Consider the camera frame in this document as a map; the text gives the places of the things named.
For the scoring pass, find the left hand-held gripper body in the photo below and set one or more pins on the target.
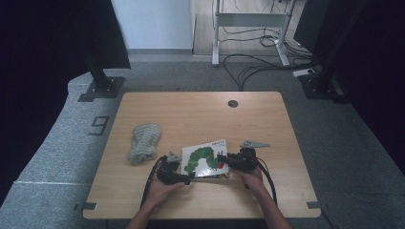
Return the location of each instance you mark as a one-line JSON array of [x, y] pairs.
[[168, 170]]

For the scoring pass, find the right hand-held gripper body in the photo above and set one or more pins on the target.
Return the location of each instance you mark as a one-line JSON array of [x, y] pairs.
[[243, 160]]

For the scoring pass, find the white caterpillar picture book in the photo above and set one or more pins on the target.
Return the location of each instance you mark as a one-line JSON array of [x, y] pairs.
[[203, 159]]

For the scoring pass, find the grey knitted cloth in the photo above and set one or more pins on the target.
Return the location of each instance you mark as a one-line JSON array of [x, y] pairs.
[[144, 143]]

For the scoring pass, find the person's right hand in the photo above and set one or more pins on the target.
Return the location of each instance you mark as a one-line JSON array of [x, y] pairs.
[[254, 181]]

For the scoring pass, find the person's left hand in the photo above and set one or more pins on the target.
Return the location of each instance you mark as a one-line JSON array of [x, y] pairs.
[[157, 192]]

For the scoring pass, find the dark round table grommet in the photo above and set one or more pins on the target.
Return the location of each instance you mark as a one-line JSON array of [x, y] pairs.
[[233, 103]]

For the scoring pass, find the white power strip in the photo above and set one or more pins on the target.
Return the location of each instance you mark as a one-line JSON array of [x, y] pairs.
[[304, 72]]

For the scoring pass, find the black panel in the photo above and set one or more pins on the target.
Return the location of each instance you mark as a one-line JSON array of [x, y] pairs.
[[313, 25]]

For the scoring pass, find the black curtain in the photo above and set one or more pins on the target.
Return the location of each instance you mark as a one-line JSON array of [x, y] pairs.
[[31, 63], [382, 63]]

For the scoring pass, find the black stand with base plate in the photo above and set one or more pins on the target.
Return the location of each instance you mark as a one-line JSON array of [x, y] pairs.
[[102, 87], [318, 87]]

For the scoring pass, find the white metal desk frame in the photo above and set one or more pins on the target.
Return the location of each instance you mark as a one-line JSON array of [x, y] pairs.
[[248, 19]]

